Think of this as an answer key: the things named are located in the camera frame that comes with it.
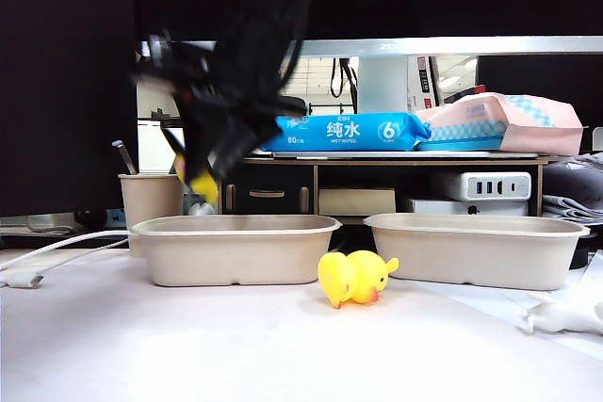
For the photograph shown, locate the beige paper cup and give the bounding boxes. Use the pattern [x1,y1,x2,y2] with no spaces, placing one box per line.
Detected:
[117,173,186,257]

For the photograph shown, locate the grey folded cloth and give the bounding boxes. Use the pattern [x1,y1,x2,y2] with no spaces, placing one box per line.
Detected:
[540,152,603,224]

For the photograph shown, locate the thick white cable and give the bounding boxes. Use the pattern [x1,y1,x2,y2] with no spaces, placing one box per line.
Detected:
[0,230,131,276]

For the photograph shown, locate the white cable with flat plug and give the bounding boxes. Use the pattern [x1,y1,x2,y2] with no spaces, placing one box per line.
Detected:
[0,239,129,290]

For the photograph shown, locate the silver monitor stand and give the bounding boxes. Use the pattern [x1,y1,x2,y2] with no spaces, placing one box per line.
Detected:
[356,56,409,114]

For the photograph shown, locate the grey flat stand base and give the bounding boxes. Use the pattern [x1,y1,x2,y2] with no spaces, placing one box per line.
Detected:
[0,213,76,236]

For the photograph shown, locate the white paper sheet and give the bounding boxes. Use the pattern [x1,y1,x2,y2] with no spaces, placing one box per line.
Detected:
[423,281,603,356]

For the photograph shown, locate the beige cardboard box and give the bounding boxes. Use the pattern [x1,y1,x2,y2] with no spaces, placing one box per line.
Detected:
[318,188,397,217]

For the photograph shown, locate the blue wet wipes pack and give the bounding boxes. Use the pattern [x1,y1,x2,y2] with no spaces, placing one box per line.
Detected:
[258,112,432,153]

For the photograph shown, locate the black round object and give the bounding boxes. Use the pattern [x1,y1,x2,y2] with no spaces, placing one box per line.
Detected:
[73,208,108,230]

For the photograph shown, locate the white desk gadget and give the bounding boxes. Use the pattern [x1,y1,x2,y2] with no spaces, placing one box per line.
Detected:
[186,189,219,217]

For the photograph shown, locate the black hanging straps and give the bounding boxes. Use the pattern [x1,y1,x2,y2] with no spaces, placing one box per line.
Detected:
[329,56,359,100]

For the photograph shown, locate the yellow doll with black ears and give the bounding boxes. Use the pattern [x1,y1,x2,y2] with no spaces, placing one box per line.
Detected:
[159,126,221,204]

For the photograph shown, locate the yellow duck doll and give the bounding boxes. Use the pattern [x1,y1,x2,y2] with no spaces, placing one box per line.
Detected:
[317,249,400,310]

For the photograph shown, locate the beige paper pulp box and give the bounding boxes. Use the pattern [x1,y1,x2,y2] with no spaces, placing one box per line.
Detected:
[364,212,591,292]
[130,215,343,288]

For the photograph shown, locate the wooden desk riser shelf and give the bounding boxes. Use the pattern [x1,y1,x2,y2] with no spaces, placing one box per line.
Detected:
[219,151,550,227]

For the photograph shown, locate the black drawer front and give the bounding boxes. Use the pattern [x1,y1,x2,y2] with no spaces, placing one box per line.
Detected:
[220,165,313,216]

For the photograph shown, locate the dark panel screen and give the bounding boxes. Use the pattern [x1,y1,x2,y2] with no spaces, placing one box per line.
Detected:
[0,0,138,217]

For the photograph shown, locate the pink tissue pack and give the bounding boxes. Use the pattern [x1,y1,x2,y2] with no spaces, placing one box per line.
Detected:
[414,92,588,157]

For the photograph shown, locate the silver metal pen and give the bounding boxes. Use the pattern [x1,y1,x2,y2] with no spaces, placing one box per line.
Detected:
[110,139,139,176]

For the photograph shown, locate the white power strip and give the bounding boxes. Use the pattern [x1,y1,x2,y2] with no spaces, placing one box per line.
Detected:
[428,170,531,202]

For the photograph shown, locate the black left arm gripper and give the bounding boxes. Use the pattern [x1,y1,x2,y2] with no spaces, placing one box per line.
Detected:
[131,33,308,187]

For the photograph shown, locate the white cabinet with red labels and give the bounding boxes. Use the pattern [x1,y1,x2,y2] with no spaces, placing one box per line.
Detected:
[405,56,442,114]

